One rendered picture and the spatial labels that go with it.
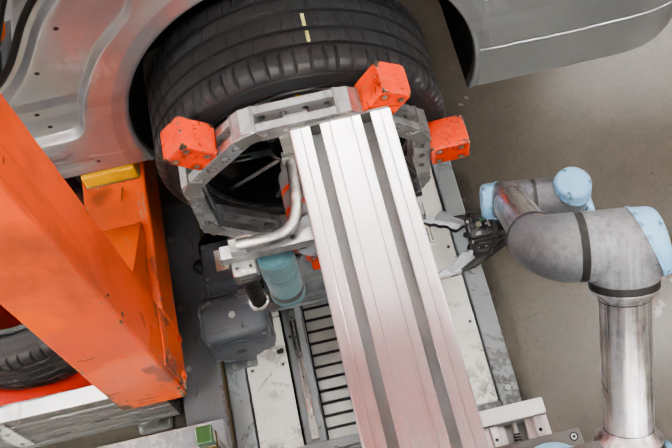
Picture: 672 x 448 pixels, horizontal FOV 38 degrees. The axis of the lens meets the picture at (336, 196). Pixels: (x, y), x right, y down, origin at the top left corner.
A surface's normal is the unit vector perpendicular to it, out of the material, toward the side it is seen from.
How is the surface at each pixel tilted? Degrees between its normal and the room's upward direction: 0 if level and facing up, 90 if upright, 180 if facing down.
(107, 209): 0
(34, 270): 90
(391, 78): 35
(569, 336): 0
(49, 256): 90
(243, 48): 12
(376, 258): 0
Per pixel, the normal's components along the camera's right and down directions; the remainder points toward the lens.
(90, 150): 0.20, 0.87
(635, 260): 0.03, 0.27
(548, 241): -0.59, -0.21
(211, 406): -0.09, -0.44
